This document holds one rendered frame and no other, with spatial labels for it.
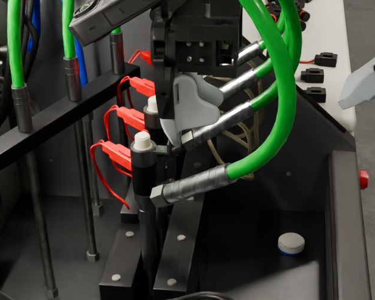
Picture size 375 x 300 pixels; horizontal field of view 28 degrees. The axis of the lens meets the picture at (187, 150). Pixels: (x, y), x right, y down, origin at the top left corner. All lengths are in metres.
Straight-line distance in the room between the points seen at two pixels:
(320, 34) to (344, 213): 0.51
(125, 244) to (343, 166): 0.36
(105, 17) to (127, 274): 0.31
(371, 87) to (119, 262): 0.51
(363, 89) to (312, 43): 0.95
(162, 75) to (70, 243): 0.51
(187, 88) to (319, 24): 0.78
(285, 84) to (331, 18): 0.95
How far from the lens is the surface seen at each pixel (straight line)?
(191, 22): 0.69
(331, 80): 1.27
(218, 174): 0.65
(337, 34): 1.45
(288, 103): 0.58
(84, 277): 1.10
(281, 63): 0.57
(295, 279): 1.09
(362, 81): 0.45
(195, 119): 0.74
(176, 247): 0.90
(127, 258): 0.89
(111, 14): 0.71
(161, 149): 0.79
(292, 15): 0.79
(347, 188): 1.06
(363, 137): 3.02
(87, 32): 0.72
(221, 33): 0.68
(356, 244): 0.97
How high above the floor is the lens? 1.56
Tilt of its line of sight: 33 degrees down
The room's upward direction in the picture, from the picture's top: 1 degrees counter-clockwise
